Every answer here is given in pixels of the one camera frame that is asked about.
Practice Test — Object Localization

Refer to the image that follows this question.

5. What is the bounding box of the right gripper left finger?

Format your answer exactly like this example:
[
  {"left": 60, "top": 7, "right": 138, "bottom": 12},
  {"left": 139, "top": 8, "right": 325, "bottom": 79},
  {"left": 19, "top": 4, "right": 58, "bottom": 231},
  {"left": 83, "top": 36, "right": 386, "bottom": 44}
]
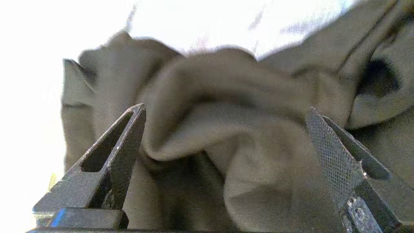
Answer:
[{"left": 32, "top": 104, "right": 147, "bottom": 229}]

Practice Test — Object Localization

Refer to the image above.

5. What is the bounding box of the black zip hoodie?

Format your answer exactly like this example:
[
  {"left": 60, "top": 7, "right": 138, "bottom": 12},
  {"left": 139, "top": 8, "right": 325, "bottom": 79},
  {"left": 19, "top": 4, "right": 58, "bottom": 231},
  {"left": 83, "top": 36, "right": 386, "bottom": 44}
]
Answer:
[{"left": 61, "top": 0, "right": 414, "bottom": 233}]

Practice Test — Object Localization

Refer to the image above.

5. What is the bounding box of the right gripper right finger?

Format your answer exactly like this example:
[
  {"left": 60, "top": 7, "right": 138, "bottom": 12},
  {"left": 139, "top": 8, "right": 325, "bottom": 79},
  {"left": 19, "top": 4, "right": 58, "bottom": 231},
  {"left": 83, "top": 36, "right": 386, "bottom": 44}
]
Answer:
[{"left": 306, "top": 107, "right": 414, "bottom": 233}]

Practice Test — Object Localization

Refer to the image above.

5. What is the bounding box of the blue bed sheet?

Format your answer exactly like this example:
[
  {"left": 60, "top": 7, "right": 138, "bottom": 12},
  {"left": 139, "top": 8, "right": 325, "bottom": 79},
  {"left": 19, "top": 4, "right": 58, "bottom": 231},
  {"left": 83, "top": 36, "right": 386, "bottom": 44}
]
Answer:
[{"left": 0, "top": 0, "right": 359, "bottom": 233}]

